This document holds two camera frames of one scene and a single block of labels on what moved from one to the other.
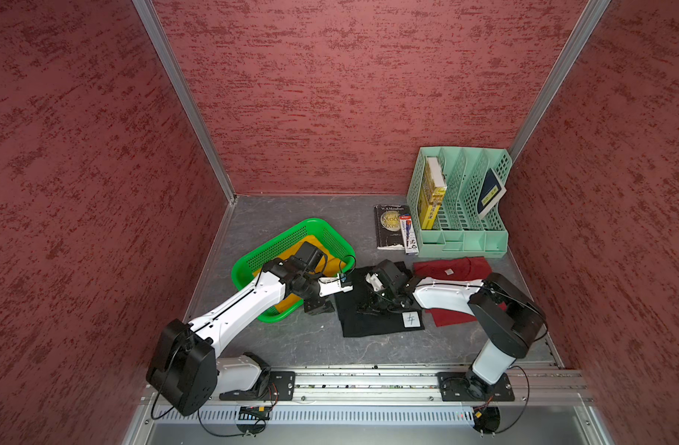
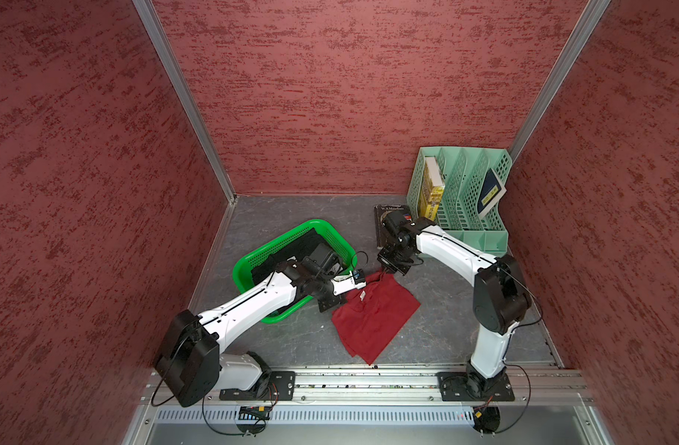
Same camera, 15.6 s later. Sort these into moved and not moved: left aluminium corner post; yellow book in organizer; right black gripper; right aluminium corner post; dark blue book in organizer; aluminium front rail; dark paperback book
Moved: right black gripper
Not moved: dark blue book in organizer; left aluminium corner post; yellow book in organizer; dark paperback book; right aluminium corner post; aluminium front rail
